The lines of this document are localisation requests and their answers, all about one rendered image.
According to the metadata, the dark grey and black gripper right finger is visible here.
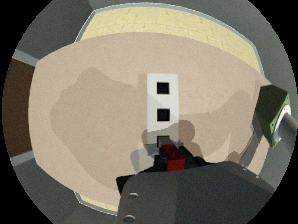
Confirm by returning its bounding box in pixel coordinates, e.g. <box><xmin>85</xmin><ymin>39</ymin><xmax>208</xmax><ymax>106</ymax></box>
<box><xmin>178</xmin><ymin>146</ymin><xmax>214</xmax><ymax>169</ymax></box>

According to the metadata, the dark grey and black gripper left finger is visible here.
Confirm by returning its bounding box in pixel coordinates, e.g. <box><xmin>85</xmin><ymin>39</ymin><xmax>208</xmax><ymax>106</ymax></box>
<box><xmin>116</xmin><ymin>147</ymin><xmax>168</xmax><ymax>196</ymax></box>

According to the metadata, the grey and red pin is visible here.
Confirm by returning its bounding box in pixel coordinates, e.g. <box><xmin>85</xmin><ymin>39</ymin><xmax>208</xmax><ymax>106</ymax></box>
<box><xmin>158</xmin><ymin>136</ymin><xmax>185</xmax><ymax>171</ymax></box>

